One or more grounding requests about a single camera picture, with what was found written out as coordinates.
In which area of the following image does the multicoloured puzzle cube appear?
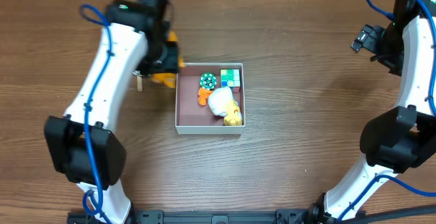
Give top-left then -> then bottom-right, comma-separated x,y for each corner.
221,69 -> 241,93

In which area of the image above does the green round spinning top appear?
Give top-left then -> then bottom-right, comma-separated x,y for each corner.
199,72 -> 217,91

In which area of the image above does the white box with pink inside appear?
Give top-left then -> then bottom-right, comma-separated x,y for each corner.
175,63 -> 245,135

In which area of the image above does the white wooden rattle drum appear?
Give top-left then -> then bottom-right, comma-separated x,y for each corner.
133,71 -> 143,92

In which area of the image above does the orange dinosaur figure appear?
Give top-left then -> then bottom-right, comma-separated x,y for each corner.
151,30 -> 185,89

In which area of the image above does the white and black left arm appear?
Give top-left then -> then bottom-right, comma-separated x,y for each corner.
44,0 -> 183,223

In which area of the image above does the white plush duck toy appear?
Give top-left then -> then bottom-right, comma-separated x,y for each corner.
198,87 -> 243,126

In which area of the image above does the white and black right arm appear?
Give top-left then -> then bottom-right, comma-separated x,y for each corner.
298,0 -> 435,223

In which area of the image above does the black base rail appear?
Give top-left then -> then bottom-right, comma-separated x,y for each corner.
66,205 -> 435,224

